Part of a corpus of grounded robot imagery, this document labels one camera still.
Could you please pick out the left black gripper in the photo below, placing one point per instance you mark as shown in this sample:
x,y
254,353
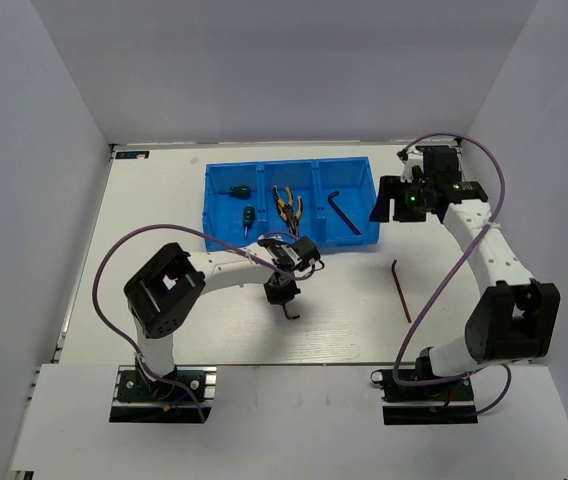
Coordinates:
x,y
277,298

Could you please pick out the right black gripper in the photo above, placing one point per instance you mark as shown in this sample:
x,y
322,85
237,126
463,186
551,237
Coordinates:
x,y
390,187

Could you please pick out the yellow long-nose pliers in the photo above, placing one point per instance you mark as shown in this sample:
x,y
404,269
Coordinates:
x,y
284,208
294,223

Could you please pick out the thin dark hex key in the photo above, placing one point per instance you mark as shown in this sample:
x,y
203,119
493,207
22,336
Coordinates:
x,y
288,315

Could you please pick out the green screwdriver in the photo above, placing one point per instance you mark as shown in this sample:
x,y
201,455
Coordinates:
x,y
248,219
239,191

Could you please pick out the thick dark hex key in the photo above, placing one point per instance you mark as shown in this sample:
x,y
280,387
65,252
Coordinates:
x,y
331,200

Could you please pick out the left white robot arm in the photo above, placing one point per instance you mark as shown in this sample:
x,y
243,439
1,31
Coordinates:
x,y
162,293

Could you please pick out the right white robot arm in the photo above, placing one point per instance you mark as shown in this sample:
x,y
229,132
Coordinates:
x,y
516,313

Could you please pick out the blue three-compartment bin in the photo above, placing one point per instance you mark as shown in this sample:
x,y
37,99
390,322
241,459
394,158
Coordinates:
x,y
313,180

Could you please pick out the dark hex key far right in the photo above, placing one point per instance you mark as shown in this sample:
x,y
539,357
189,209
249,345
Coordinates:
x,y
400,292

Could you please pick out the left dark table label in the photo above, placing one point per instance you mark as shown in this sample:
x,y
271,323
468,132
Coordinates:
x,y
132,155

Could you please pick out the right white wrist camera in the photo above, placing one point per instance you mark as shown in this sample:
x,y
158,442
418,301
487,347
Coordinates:
x,y
412,159

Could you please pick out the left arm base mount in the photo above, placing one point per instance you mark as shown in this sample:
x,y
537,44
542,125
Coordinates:
x,y
136,400

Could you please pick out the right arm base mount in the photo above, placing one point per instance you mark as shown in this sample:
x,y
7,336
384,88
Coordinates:
x,y
446,404

